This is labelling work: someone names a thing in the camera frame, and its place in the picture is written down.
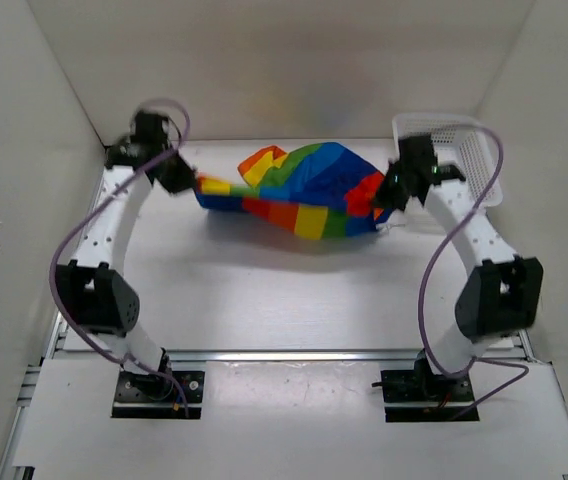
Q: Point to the rainbow striped shorts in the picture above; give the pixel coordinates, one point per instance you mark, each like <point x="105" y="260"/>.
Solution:
<point x="318" y="191"/>

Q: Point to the aluminium front rail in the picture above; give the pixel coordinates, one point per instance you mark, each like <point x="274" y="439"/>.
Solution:
<point x="289" y="356"/>

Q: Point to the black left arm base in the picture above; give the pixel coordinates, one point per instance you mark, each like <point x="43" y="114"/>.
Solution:
<point x="145" y="396"/>

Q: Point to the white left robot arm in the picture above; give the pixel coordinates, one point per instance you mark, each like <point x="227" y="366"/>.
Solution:
<point x="90" y="289"/>

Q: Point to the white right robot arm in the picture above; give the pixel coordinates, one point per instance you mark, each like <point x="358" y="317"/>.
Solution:
<point x="502" y="290"/>

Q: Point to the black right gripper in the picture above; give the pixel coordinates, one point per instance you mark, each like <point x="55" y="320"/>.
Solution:
<point x="385" y="199"/>

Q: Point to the white perforated plastic basket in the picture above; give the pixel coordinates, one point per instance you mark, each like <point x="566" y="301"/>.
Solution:
<point x="471" y="150"/>

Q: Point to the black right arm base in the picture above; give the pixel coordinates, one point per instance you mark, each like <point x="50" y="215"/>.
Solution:
<point x="418" y="395"/>

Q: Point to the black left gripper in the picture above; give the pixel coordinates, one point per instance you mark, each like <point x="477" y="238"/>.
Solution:
<point x="184" y="180"/>

